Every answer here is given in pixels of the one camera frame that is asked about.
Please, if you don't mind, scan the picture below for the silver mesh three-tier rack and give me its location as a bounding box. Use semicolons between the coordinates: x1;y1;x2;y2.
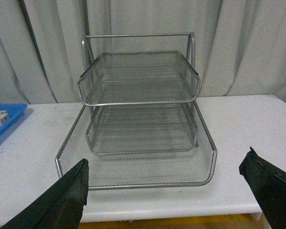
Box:
55;32;217;190

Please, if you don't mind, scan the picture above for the white pleated curtain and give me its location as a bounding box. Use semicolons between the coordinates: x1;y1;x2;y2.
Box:
0;0;286;104

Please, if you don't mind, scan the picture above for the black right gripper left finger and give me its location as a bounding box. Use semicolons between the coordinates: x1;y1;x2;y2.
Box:
2;159;89;229

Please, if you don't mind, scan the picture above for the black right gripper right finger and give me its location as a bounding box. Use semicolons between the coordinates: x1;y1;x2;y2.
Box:
239;147;286;229

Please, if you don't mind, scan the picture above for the blue plastic tray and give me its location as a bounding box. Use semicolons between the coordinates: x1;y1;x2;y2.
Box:
0;104;28;146

